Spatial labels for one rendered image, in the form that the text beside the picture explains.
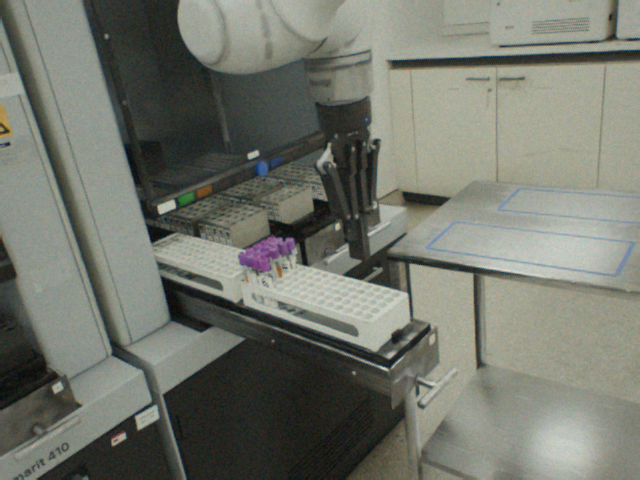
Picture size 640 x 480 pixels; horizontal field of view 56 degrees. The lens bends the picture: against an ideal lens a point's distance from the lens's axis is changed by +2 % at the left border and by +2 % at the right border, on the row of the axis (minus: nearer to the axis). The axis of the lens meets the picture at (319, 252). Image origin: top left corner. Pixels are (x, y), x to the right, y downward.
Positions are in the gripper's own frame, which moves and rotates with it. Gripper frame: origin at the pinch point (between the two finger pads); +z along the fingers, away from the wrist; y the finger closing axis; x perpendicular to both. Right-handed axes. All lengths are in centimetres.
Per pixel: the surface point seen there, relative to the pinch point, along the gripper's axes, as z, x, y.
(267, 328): 17.6, -16.9, 6.7
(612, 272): 15.4, 25.9, -33.2
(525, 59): 13, -77, -234
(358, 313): 11.5, 0.9, 3.0
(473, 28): 3, -135, -290
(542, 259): 15.4, 14.4, -33.2
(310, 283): 11.2, -12.2, -0.6
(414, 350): 17.3, 8.6, 0.0
